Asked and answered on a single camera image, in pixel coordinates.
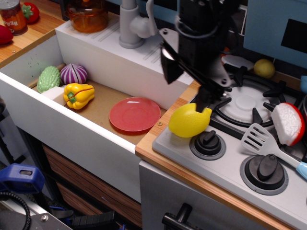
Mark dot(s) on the white foam block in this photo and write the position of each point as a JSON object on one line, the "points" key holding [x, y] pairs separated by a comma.
{"points": [[55, 94]]}

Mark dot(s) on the orange transparent toy pot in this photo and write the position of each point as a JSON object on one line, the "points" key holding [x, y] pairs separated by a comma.
{"points": [[87, 16]]}

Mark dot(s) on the small black stove knob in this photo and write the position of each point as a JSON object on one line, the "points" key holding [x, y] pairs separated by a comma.
{"points": [[208, 146]]}

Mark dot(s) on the large black stove knob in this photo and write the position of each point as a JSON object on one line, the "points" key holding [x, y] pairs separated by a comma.
{"points": [[264, 174]]}

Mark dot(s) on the green bumpy toy gourd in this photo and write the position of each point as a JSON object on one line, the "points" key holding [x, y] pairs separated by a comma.
{"points": [[48, 79]]}

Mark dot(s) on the black stove burner grate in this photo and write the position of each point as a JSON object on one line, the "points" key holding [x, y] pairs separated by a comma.
{"points": [[252, 100]]}

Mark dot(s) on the red plastic plate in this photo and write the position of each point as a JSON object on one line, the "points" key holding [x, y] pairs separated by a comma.
{"points": [[134, 114]]}

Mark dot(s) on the yellow-green toy potato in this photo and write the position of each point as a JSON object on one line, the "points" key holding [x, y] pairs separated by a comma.
{"points": [[264, 68]]}

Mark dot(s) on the grey spatula with blue handle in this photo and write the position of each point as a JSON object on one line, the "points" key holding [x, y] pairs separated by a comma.
{"points": [[260, 141]]}

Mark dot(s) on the yellow plastic toy lemon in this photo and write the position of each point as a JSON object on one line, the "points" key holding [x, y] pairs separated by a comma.
{"points": [[186, 122]]}

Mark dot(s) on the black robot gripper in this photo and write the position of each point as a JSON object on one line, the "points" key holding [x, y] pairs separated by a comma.
{"points": [[197, 58]]}

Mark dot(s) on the metal oven door handle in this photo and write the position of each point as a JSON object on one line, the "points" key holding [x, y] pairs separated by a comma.
{"points": [[180, 220]]}

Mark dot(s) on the purple striped toy onion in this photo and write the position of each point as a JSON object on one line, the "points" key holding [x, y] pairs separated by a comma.
{"points": [[73, 73]]}

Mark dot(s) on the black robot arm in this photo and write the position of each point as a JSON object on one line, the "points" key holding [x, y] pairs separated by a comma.
{"points": [[200, 19]]}

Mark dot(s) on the red toy vegetable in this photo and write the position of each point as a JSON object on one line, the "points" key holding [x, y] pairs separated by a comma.
{"points": [[5, 35]]}

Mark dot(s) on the blue plastic clamp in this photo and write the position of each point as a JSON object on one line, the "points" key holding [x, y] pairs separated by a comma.
{"points": [[21, 179]]}

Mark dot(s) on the grey toy faucet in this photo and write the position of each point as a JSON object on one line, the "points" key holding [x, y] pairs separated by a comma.
{"points": [[134, 28]]}

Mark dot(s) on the toy beans can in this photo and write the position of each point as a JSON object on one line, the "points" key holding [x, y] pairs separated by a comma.
{"points": [[12, 16]]}

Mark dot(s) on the red toy strawberry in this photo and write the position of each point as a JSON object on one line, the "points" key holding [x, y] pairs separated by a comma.
{"points": [[31, 12]]}

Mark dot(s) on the red and white toy sushi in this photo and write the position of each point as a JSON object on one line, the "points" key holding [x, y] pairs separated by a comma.
{"points": [[289, 124]]}

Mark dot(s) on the yellow toy bell pepper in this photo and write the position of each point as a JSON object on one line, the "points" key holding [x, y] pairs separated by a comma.
{"points": [[77, 96]]}

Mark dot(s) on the white flat toy piece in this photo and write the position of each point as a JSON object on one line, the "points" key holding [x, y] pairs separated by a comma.
{"points": [[237, 61]]}

